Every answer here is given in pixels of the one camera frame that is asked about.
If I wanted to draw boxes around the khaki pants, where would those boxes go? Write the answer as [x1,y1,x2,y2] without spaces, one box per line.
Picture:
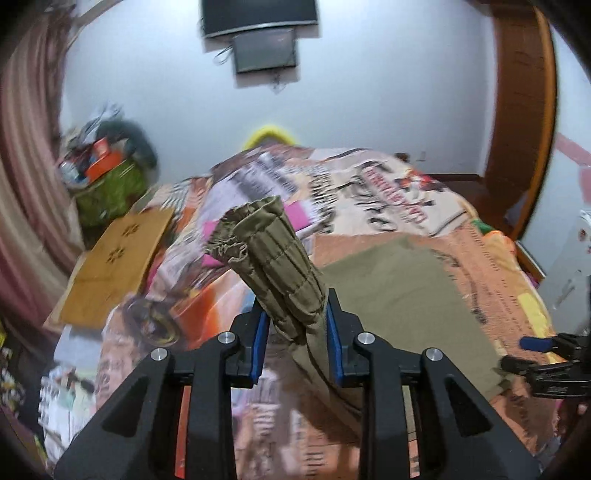
[203,196,513,444]

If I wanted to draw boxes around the grey plush pillow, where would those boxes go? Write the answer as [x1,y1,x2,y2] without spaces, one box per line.
[99,121,160,167]

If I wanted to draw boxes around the yellow curved cushion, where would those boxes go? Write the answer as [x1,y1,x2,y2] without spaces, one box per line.
[242,124,301,151]

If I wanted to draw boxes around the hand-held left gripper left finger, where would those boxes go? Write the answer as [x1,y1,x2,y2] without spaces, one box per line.
[53,302,271,480]

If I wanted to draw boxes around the printed blanket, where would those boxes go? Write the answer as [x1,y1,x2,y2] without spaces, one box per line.
[39,138,561,480]

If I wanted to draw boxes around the small black framed monitor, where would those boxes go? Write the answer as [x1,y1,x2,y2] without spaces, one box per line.
[231,28,298,75]

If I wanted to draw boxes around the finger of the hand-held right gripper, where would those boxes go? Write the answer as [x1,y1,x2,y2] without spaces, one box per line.
[519,335,578,354]
[501,354,555,377]

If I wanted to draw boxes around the pile of clothes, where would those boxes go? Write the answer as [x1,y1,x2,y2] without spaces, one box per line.
[65,104,125,148]

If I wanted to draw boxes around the wooden door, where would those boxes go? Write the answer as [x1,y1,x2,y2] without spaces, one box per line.
[482,9,543,210]

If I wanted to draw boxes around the green bag with clutter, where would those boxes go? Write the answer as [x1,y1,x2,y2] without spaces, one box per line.
[74,159,144,227]

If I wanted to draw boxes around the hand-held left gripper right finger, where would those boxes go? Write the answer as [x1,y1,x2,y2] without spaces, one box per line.
[325,288,541,480]

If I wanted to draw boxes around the orange box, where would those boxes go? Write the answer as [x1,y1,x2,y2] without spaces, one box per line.
[83,150,125,182]

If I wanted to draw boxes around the white appliance with stickers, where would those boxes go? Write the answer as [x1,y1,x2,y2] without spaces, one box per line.
[538,210,591,310]

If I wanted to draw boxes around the striped pink curtain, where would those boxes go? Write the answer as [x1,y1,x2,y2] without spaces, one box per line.
[0,14,88,324]

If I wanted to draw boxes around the black wall television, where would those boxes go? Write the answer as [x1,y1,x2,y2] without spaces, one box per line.
[199,0,319,40]

